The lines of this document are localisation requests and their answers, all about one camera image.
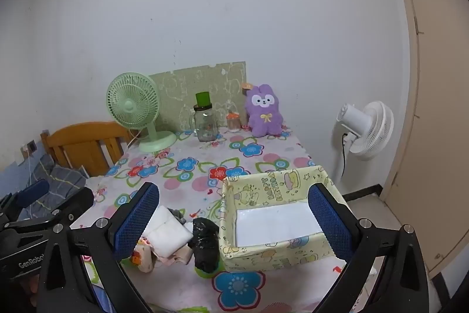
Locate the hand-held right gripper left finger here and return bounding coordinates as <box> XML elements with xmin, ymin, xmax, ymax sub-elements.
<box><xmin>37</xmin><ymin>182</ymin><xmax>162</xmax><ymax>313</ymax></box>

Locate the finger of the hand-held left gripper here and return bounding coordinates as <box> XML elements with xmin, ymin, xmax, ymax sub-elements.
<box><xmin>7</xmin><ymin>187</ymin><xmax>95</xmax><ymax>231</ymax></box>
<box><xmin>11</xmin><ymin>178</ymin><xmax>50</xmax><ymax>210</ymax></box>

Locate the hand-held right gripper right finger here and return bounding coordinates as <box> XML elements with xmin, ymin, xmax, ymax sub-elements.
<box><xmin>308</xmin><ymin>183</ymin><xmax>429</xmax><ymax>313</ymax></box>

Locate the white pad pack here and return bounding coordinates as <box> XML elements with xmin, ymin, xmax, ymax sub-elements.
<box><xmin>142</xmin><ymin>205</ymin><xmax>193</xmax><ymax>258</ymax></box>

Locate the yellow cartoon tissue pack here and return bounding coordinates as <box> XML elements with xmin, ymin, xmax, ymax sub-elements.
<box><xmin>132</xmin><ymin>238</ymin><xmax>156</xmax><ymax>273</ymax></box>

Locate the beige cloth roll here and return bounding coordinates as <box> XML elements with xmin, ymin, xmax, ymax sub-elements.
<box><xmin>157</xmin><ymin>245</ymin><xmax>193</xmax><ymax>266</ymax></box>

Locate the cartoon patterned storage box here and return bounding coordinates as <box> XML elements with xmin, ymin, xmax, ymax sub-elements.
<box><xmin>219</xmin><ymin>165</ymin><xmax>349</xmax><ymax>272</ymax></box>

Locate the black plastic bag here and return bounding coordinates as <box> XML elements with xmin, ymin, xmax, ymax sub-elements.
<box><xmin>188</xmin><ymin>218</ymin><xmax>221</xmax><ymax>275</ymax></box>

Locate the blue bedsheet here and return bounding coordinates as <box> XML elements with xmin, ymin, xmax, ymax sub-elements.
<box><xmin>0</xmin><ymin>155</ymin><xmax>48</xmax><ymax>196</ymax></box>

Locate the grey plaid pillow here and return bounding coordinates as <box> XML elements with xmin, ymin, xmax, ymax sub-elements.
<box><xmin>7</xmin><ymin>153</ymin><xmax>89</xmax><ymax>222</ymax></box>

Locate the wooden headboard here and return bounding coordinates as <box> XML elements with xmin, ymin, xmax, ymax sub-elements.
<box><xmin>40</xmin><ymin>121</ymin><xmax>133</xmax><ymax>178</ymax></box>

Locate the floral tablecloth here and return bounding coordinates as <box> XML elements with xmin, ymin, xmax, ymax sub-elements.
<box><xmin>69</xmin><ymin>128</ymin><xmax>349</xmax><ymax>313</ymax></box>

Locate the white fan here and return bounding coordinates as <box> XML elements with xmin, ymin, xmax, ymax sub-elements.
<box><xmin>336</xmin><ymin>100</ymin><xmax>395</xmax><ymax>161</ymax></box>

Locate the green desk fan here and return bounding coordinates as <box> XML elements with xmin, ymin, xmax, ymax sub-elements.
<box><xmin>106</xmin><ymin>72</ymin><xmax>177</xmax><ymax>153</ymax></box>

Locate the glass mug with green lid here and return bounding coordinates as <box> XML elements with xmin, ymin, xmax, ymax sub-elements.
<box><xmin>193</xmin><ymin>92</ymin><xmax>219</xmax><ymax>142</ymax></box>

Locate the purple plush bunny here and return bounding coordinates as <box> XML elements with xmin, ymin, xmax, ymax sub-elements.
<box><xmin>244</xmin><ymin>84</ymin><xmax>284</xmax><ymax>138</ymax></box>

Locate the cotton swab jar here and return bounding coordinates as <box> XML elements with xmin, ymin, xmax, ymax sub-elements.
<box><xmin>226</xmin><ymin>111</ymin><xmax>240</xmax><ymax>133</ymax></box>

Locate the green patterned board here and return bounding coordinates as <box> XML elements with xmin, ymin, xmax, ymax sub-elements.
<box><xmin>148</xmin><ymin>61</ymin><xmax>247</xmax><ymax>132</ymax></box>

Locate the beige door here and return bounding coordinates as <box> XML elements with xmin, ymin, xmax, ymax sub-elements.
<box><xmin>379</xmin><ymin>0</ymin><xmax>469</xmax><ymax>279</ymax></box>

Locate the black fan cable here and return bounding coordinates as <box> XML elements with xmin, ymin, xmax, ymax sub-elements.
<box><xmin>341</xmin><ymin>131</ymin><xmax>349</xmax><ymax>179</ymax></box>

